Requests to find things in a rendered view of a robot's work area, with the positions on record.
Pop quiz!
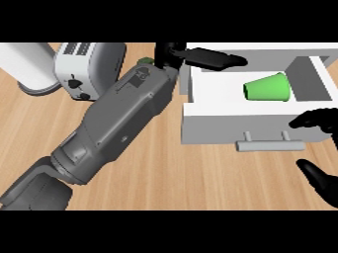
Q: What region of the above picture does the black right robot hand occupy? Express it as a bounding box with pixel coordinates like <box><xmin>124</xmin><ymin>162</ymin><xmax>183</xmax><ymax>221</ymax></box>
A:
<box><xmin>287</xmin><ymin>107</ymin><xmax>338</xmax><ymax>211</ymax></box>

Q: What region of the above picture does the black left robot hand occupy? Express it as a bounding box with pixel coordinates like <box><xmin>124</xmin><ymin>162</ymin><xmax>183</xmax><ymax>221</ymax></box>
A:
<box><xmin>154</xmin><ymin>42</ymin><xmax>250</xmax><ymax>81</ymax></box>

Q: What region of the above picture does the white open drawer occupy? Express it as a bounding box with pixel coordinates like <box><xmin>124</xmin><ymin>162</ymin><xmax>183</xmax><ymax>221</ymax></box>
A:
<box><xmin>185</xmin><ymin>55</ymin><xmax>338</xmax><ymax>113</ymax></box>

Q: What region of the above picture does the green cup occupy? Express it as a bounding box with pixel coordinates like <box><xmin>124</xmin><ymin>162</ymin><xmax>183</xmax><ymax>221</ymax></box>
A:
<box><xmin>242</xmin><ymin>71</ymin><xmax>293</xmax><ymax>103</ymax></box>

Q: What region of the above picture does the white cabinet body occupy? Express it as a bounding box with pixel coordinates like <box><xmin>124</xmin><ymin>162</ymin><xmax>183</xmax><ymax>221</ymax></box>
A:
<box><xmin>177</xmin><ymin>42</ymin><xmax>338</xmax><ymax>100</ymax></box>

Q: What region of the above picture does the small dark green object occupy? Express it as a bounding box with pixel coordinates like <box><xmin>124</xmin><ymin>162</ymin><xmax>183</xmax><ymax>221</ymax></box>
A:
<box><xmin>137</xmin><ymin>56</ymin><xmax>157</xmax><ymax>66</ymax></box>

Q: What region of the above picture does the silver toaster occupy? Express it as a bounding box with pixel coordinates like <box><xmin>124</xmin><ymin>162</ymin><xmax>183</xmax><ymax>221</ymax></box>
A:
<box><xmin>53</xmin><ymin>42</ymin><xmax>128</xmax><ymax>102</ymax></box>

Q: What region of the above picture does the white drawer front with handle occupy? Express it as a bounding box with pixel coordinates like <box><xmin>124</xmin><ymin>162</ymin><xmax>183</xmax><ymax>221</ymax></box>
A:
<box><xmin>179</xmin><ymin>100</ymin><xmax>338</xmax><ymax>153</ymax></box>

